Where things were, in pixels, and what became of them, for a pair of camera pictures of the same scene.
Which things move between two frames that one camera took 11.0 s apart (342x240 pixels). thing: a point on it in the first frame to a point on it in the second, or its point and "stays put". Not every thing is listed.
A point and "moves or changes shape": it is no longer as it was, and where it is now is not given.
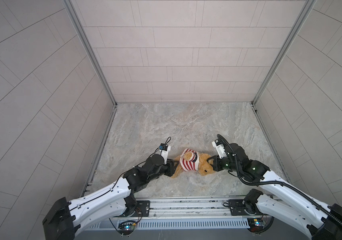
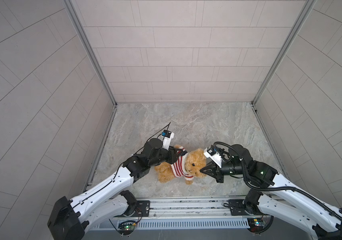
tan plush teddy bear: (204, 168) moves or changes shape
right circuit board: (256, 224) stays put
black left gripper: (169, 167) to (171, 158)
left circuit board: (126, 227) stays put
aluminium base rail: (190, 207) stays put
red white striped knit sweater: (192, 165) to (179, 168)
